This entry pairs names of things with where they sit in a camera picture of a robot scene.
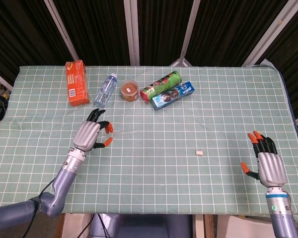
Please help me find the clear glass test tube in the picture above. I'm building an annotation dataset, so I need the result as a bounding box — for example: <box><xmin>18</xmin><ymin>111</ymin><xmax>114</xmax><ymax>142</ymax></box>
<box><xmin>100</xmin><ymin>129</ymin><xmax>139</xmax><ymax>139</ymax></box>

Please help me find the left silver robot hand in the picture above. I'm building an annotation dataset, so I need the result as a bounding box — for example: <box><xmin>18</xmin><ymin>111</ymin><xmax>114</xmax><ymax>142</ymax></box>
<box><xmin>73</xmin><ymin>108</ymin><xmax>114</xmax><ymax>152</ymax></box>

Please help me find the clear plastic water bottle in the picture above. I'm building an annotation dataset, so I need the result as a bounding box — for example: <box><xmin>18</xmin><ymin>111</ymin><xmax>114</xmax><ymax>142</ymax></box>
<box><xmin>93</xmin><ymin>73</ymin><xmax>118</xmax><ymax>108</ymax></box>

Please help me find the white screen frame post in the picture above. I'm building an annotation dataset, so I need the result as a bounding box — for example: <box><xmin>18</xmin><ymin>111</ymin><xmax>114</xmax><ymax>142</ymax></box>
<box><xmin>44</xmin><ymin>0</ymin><xmax>79</xmax><ymax>61</ymax></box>
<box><xmin>170</xmin><ymin>0</ymin><xmax>202</xmax><ymax>67</ymax></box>
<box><xmin>123</xmin><ymin>0</ymin><xmax>141</xmax><ymax>65</ymax></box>
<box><xmin>242</xmin><ymin>0</ymin><xmax>298</xmax><ymax>66</ymax></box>

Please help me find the green chip can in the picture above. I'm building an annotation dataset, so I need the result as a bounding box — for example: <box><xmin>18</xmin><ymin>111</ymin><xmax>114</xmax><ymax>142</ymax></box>
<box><xmin>139</xmin><ymin>70</ymin><xmax>183</xmax><ymax>103</ymax></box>

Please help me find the wooden table leg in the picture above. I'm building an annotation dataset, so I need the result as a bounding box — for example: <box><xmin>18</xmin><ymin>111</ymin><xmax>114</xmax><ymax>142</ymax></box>
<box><xmin>203</xmin><ymin>215</ymin><xmax>216</xmax><ymax>238</ymax></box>
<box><xmin>55</xmin><ymin>214</ymin><xmax>67</xmax><ymax>238</ymax></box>

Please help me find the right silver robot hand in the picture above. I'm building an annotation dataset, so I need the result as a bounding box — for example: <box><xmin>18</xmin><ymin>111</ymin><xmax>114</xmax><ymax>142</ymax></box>
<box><xmin>240</xmin><ymin>130</ymin><xmax>288</xmax><ymax>188</ymax></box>

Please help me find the green checked tablecloth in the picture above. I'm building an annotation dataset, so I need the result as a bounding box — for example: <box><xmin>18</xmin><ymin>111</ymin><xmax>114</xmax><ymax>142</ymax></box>
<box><xmin>0</xmin><ymin>64</ymin><xmax>298</xmax><ymax>215</ymax></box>

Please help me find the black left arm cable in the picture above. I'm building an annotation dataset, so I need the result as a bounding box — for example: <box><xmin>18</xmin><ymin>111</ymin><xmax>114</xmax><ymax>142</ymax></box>
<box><xmin>23</xmin><ymin>179</ymin><xmax>58</xmax><ymax>238</ymax></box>

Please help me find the blue cookie pack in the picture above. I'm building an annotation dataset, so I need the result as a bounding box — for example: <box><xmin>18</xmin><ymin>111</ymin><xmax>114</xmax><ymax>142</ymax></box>
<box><xmin>151</xmin><ymin>81</ymin><xmax>195</xmax><ymax>111</ymax></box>

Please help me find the orange carton box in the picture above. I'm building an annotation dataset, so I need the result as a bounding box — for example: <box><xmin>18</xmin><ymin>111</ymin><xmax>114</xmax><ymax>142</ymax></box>
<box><xmin>65</xmin><ymin>60</ymin><xmax>90</xmax><ymax>107</ymax></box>

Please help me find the round jar with brown contents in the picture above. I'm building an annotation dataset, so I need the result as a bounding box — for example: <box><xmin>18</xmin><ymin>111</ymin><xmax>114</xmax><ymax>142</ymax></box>
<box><xmin>120</xmin><ymin>79</ymin><xmax>140</xmax><ymax>102</ymax></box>

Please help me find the yellow-tipped cable bundle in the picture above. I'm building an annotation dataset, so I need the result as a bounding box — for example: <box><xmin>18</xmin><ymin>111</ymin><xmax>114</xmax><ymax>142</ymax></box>
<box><xmin>0</xmin><ymin>84</ymin><xmax>11</xmax><ymax>100</ymax></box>

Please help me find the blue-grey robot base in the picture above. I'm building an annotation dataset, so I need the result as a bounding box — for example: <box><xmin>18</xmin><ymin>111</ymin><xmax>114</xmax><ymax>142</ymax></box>
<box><xmin>89</xmin><ymin>213</ymin><xmax>193</xmax><ymax>238</ymax></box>

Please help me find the black pleated screen panel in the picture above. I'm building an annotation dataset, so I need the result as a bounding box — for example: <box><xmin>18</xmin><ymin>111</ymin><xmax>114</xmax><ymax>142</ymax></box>
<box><xmin>259</xmin><ymin>0</ymin><xmax>298</xmax><ymax>119</ymax></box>
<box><xmin>136</xmin><ymin>0</ymin><xmax>193</xmax><ymax>65</ymax></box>
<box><xmin>0</xmin><ymin>0</ymin><xmax>73</xmax><ymax>85</ymax></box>
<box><xmin>53</xmin><ymin>0</ymin><xmax>131</xmax><ymax>65</ymax></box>
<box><xmin>186</xmin><ymin>0</ymin><xmax>289</xmax><ymax>66</ymax></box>

